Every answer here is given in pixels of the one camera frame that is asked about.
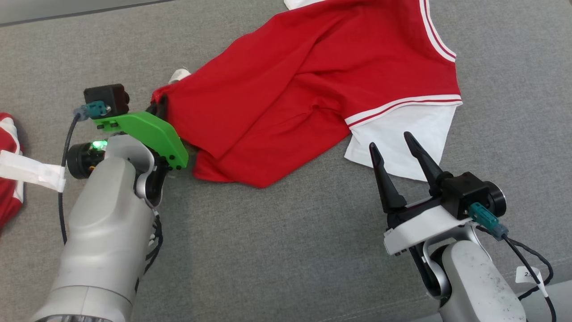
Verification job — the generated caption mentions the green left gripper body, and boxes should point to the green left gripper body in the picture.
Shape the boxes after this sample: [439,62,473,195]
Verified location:
[93,112,189,170]

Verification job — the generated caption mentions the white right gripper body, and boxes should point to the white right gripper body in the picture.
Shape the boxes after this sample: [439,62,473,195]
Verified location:
[383,197,474,256]

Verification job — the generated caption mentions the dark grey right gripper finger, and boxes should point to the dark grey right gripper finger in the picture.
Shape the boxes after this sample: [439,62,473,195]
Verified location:
[369,142,407,214]
[404,131,452,197]

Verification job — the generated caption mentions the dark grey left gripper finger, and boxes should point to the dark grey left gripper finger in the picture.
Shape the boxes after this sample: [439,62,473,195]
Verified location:
[151,95,169,123]

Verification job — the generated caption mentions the red lettered basketball jersey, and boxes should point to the red lettered basketball jersey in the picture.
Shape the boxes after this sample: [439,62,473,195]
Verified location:
[151,0,463,188]

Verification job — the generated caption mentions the red white basketball shorts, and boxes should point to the red white basketball shorts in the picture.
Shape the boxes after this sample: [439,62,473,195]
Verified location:
[0,112,25,229]

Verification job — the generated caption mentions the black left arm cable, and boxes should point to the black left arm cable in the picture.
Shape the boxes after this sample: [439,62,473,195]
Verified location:
[58,101,110,246]

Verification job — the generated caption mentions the white right cable tag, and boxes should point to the white right cable tag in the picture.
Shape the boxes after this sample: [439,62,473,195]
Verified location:
[515,266,548,298]

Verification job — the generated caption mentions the white cable tag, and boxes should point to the white cable tag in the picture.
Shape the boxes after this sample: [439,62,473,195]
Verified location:
[515,266,548,298]
[0,150,67,193]

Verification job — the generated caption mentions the white left cable tag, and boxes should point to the white left cable tag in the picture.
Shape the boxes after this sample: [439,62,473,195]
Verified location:
[0,150,67,193]

